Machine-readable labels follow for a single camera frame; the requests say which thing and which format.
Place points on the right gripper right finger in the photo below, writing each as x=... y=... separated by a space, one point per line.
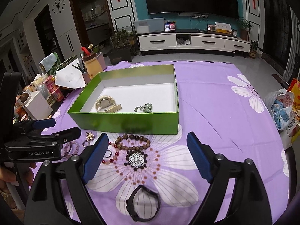
x=249 y=202

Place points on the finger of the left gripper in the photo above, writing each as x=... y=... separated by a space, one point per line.
x=30 y=125
x=37 y=138

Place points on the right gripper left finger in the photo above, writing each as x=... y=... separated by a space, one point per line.
x=46 y=203

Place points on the person's left hand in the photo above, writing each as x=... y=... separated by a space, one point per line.
x=7 y=176

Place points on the white small box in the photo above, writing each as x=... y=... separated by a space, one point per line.
x=36 y=106

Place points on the pink yogurt cup pack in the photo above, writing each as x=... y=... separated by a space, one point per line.
x=53 y=89

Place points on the white paper sheet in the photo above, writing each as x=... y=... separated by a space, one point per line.
x=70 y=77

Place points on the pen holder with pens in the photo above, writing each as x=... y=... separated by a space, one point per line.
x=79 y=65

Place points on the bear print drink bottle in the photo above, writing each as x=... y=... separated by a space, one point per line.
x=93 y=66

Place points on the green cardboard box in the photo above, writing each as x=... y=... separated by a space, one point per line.
x=134 y=100

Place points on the purple floral tablecloth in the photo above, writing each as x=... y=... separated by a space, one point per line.
x=218 y=103

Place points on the white plastic bag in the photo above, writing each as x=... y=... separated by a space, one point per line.
x=279 y=104

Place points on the potted green plant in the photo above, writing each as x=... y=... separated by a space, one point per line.
x=123 y=46

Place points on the orange snack bag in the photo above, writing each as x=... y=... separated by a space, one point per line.
x=295 y=89

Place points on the white tv cabinet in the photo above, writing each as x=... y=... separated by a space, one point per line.
x=192 y=40

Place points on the translucent plastic storage bin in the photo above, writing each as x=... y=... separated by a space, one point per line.
x=149 y=26

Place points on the small alarm clock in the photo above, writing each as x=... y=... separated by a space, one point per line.
x=234 y=33

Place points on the potted plant right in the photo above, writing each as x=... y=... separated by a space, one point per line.
x=245 y=28

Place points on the deer wall clock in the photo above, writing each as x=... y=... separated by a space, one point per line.
x=58 y=6

